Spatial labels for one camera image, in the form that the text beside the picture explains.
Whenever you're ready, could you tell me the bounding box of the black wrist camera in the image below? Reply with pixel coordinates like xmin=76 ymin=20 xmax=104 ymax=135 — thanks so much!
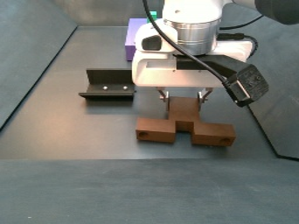
xmin=226 ymin=65 xmax=268 ymax=107

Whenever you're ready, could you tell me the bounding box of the purple base block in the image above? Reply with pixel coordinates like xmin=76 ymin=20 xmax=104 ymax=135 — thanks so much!
xmin=126 ymin=18 xmax=147 ymax=61

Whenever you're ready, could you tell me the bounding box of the brown T-shaped block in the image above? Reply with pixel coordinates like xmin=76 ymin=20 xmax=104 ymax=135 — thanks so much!
xmin=135 ymin=97 xmax=236 ymax=146

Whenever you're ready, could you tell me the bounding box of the black cable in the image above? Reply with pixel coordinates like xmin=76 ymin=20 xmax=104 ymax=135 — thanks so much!
xmin=142 ymin=0 xmax=230 ymax=83

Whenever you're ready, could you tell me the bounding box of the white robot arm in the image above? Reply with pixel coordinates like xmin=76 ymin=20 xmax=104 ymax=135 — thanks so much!
xmin=132 ymin=0 xmax=299 ymax=107

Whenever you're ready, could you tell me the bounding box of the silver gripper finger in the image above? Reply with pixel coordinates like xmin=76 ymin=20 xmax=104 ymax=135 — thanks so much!
xmin=156 ymin=87 xmax=170 ymax=109
xmin=198 ymin=87 xmax=214 ymax=107

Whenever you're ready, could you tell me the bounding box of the green U-shaped block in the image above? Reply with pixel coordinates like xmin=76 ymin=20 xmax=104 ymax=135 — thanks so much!
xmin=150 ymin=11 xmax=158 ymax=20

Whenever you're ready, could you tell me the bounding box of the black angle bracket fixture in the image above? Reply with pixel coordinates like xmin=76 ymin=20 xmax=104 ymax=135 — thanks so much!
xmin=79 ymin=68 xmax=136 ymax=101

